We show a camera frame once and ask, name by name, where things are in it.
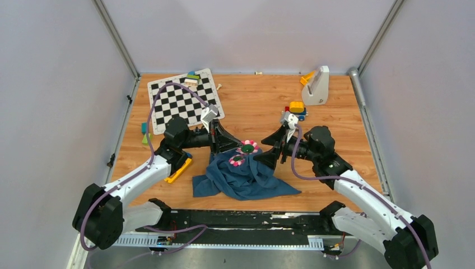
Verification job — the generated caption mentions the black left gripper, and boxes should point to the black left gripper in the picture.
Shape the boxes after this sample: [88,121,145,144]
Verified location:
[180,119,243,156]

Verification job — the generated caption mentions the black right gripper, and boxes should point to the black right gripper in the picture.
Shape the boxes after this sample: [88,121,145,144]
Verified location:
[253,126,319,170]

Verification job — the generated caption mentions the pink white flower brooch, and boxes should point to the pink white flower brooch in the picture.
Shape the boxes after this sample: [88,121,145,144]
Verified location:
[236,140,259,155]

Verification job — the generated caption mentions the blue garment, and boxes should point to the blue garment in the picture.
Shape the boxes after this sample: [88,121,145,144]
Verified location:
[192,150,301,201]

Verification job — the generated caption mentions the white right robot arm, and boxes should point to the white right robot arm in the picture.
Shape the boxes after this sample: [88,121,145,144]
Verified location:
[255,125,439,268]

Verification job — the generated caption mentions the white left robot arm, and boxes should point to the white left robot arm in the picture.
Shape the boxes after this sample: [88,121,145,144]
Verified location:
[72,117,242,251]

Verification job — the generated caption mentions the colourful toy car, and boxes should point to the colourful toy car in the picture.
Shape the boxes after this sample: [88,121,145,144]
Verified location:
[284,101,308,121]

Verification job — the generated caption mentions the black white checkerboard mat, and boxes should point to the black white checkerboard mat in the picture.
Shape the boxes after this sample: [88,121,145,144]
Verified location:
[147,68,225,135]

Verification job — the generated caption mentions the white wedge stand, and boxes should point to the white wedge stand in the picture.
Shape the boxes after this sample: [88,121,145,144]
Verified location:
[301,66,330,106]

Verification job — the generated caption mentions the stacked toy bricks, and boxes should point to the stacked toy bricks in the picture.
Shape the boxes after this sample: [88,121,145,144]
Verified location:
[184,71,201,87]

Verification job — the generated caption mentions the orange toy piece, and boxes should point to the orange toy piece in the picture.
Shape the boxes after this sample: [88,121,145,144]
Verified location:
[300,70,316,86]

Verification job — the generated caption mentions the green toy block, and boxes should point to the green toy block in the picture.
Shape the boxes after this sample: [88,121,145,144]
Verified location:
[142,133,150,145]

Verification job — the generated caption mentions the teal toy block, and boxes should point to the teal toy block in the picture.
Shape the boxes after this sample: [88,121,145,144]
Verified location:
[141,122,148,135]

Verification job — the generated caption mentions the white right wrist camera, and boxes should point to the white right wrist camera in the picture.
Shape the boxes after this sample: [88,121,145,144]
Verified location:
[280,111,299,142]

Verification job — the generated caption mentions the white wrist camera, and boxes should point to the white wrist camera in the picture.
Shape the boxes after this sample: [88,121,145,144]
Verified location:
[280,111,299,142]
[201,104,218,133]

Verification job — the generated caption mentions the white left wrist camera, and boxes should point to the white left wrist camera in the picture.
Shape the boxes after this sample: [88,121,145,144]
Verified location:
[201,104,218,133]

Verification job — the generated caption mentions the yellow plastic frame toy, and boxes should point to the yellow plastic frame toy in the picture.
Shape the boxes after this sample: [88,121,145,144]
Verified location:
[164,158,193,184]

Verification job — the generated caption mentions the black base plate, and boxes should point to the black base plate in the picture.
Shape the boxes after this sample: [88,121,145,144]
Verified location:
[138,209,349,244]

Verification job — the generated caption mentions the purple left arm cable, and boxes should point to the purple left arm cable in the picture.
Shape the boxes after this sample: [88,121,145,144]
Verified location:
[80,82,208,257]

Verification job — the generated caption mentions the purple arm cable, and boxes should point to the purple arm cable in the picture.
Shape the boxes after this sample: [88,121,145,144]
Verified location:
[290,124,433,269]
[80,82,208,257]

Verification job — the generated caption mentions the white slotted cable duct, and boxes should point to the white slotted cable duct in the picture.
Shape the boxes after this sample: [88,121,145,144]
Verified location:
[113,233,324,251]

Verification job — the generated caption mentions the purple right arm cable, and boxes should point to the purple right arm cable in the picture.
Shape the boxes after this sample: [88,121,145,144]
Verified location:
[290,124,433,269]

